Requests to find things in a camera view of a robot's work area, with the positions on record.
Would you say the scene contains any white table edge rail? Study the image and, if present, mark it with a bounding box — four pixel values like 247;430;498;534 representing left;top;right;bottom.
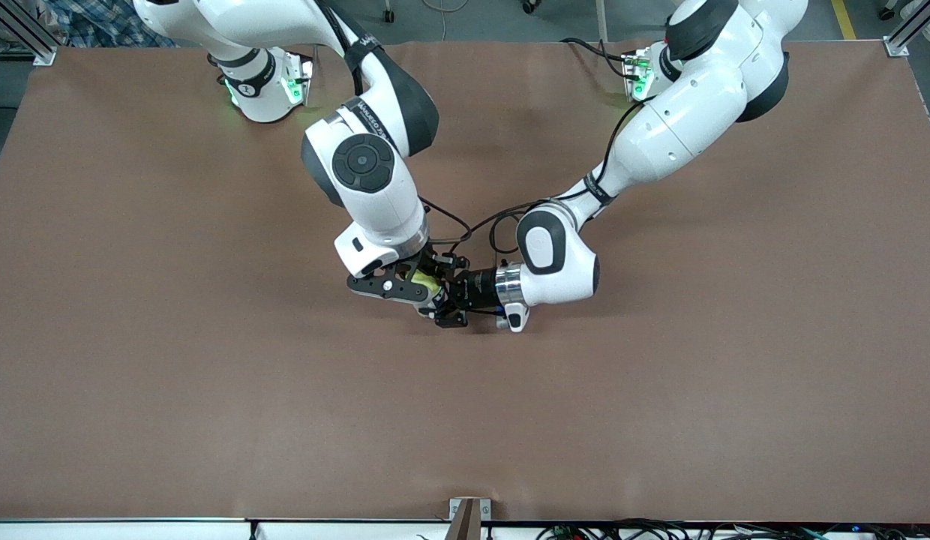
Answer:
0;517;930;540

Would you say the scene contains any thin white floor cable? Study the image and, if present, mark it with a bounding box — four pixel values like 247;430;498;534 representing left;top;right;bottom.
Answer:
420;0;470;43

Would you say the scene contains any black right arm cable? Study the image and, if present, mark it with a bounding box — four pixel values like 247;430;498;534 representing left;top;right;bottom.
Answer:
315;0;473;245

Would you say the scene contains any blue plaid cloth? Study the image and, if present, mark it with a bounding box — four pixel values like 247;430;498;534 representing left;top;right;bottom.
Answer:
45;0;173;47

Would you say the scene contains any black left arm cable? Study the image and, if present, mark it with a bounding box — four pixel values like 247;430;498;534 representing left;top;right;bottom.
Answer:
463;97;646;257

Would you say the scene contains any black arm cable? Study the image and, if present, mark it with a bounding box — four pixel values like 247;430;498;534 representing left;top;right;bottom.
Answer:
315;0;473;245
463;97;646;257

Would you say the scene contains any black base power cable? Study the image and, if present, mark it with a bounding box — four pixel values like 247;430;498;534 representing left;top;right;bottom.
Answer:
559;36;635;82

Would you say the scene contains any tangled black cable bundle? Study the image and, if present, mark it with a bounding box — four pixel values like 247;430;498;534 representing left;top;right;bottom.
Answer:
536;517;930;540

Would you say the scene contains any grey bracket with brown post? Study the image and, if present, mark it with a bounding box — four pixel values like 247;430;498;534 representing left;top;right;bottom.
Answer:
444;497;492;540

